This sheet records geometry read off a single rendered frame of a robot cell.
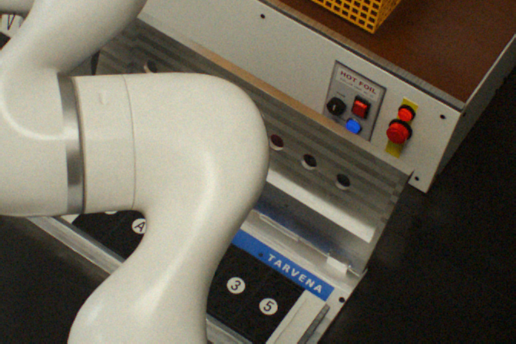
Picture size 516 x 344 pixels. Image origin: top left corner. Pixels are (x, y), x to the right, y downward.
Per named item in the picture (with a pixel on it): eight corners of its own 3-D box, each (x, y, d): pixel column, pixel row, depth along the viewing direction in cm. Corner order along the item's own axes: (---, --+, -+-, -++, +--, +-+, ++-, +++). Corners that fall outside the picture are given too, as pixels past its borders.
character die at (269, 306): (229, 329, 126) (229, 324, 125) (272, 272, 131) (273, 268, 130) (262, 350, 124) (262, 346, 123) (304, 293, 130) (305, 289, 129)
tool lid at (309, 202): (110, 1, 130) (118, -4, 131) (87, 114, 142) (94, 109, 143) (409, 175, 119) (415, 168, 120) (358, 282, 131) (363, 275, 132)
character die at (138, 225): (101, 246, 130) (101, 242, 129) (148, 196, 136) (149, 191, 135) (132, 267, 129) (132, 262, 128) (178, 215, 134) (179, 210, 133)
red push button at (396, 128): (380, 138, 137) (385, 123, 134) (387, 130, 138) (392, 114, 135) (402, 151, 136) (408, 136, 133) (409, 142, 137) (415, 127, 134)
